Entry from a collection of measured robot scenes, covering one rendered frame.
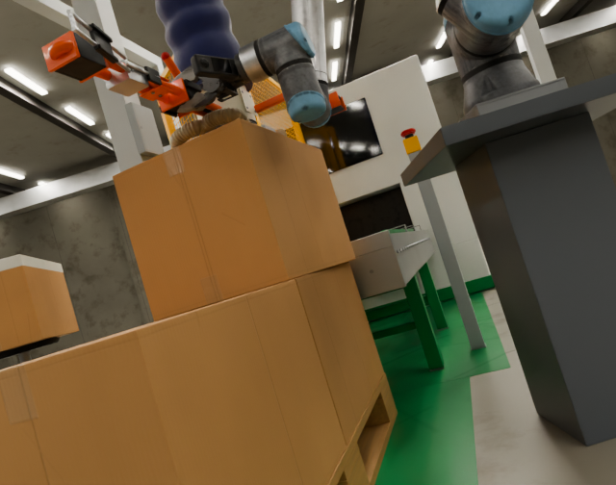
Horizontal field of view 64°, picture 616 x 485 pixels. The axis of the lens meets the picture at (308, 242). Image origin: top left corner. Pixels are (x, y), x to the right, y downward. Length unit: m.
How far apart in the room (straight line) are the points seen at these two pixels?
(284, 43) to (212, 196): 0.39
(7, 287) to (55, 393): 1.93
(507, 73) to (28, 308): 2.16
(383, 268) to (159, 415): 1.26
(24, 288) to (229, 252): 1.54
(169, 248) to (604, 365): 1.05
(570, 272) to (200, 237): 0.86
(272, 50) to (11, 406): 0.89
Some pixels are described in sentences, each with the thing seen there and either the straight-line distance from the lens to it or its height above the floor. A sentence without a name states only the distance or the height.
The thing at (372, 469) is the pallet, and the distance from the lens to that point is 1.40.
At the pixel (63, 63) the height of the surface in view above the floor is 1.05.
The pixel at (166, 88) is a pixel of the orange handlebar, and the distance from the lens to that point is 1.27.
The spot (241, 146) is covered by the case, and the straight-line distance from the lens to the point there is 1.20.
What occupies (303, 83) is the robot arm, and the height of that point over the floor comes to 0.96.
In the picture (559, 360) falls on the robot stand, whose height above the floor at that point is 0.20.
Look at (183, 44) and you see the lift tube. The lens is 1.61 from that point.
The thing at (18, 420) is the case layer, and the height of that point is 0.48.
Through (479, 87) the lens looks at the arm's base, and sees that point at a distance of 1.33.
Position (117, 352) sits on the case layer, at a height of 0.52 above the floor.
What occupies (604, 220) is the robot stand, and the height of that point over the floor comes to 0.46.
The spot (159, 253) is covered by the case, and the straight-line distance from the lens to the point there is 1.32.
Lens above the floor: 0.55
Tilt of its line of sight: 3 degrees up
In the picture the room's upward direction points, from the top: 17 degrees counter-clockwise
